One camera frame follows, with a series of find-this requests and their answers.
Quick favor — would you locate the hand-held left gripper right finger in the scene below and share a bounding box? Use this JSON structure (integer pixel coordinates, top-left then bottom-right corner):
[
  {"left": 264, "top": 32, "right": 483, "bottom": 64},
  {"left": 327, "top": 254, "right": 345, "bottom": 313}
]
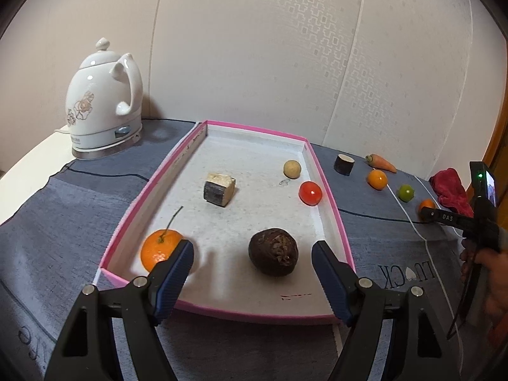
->
[{"left": 311, "top": 240, "right": 461, "bottom": 381}]

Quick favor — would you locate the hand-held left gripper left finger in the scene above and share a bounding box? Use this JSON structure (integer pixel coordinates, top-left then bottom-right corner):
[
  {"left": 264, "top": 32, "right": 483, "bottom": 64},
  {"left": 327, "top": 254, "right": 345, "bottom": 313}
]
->
[{"left": 43, "top": 239, "right": 196, "bottom": 381}]

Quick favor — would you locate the stemmed orange tangerine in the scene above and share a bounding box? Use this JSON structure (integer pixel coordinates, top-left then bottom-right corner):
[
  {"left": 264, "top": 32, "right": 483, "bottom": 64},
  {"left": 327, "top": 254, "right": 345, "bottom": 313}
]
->
[{"left": 140, "top": 205, "right": 187, "bottom": 274}]

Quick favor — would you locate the dark brown wrinkled fruit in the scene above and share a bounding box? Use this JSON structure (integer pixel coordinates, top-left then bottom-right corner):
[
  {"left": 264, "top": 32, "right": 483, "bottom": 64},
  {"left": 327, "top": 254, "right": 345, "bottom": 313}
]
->
[{"left": 248, "top": 228, "right": 299, "bottom": 276}]

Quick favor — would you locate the orange carrot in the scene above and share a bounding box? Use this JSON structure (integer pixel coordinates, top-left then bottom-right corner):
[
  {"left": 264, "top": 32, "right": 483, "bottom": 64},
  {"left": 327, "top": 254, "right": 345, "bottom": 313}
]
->
[{"left": 365, "top": 153, "right": 398, "bottom": 174}]

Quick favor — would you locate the red tomato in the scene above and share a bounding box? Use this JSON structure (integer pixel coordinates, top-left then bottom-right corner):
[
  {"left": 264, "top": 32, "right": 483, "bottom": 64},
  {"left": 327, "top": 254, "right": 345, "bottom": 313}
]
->
[{"left": 299, "top": 180, "right": 324, "bottom": 207}]

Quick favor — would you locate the split dark sugarcane piece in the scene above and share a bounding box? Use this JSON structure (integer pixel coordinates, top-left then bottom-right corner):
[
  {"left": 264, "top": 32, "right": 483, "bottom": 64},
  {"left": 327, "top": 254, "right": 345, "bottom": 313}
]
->
[{"left": 204, "top": 172, "right": 236, "bottom": 208}]

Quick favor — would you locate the pink cardboard box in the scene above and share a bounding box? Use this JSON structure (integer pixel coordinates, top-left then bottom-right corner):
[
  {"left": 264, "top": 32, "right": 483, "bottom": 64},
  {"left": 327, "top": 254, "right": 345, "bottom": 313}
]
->
[{"left": 98, "top": 119, "right": 356, "bottom": 325}]

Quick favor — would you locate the round dark sugarcane piece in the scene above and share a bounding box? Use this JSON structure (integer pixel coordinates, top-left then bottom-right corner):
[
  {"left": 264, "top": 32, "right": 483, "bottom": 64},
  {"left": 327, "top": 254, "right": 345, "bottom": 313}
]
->
[{"left": 334, "top": 153, "right": 355, "bottom": 176}]

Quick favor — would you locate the person's right hand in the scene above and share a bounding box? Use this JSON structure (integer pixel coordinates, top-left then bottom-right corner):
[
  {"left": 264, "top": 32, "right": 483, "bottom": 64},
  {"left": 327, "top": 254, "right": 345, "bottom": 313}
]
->
[{"left": 460, "top": 238, "right": 508, "bottom": 326}]

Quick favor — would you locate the red cloth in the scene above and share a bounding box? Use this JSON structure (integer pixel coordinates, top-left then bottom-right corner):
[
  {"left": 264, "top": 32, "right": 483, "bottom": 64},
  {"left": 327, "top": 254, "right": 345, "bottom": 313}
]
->
[{"left": 430, "top": 168, "right": 476, "bottom": 218}]

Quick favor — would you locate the grey blue tablecloth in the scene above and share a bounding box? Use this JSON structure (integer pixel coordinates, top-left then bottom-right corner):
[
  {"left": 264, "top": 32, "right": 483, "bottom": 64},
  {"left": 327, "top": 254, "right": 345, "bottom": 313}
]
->
[{"left": 0, "top": 117, "right": 508, "bottom": 381}]

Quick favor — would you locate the white floral ceramic kettle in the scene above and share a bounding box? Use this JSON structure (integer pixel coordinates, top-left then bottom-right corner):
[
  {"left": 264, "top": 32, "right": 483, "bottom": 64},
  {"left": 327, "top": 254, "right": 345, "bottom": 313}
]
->
[{"left": 64, "top": 37, "right": 144, "bottom": 161}]

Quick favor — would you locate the wooden door frame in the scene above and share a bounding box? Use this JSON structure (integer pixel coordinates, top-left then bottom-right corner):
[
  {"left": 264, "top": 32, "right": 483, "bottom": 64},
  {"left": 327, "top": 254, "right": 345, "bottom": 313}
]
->
[{"left": 482, "top": 87, "right": 508, "bottom": 227}]

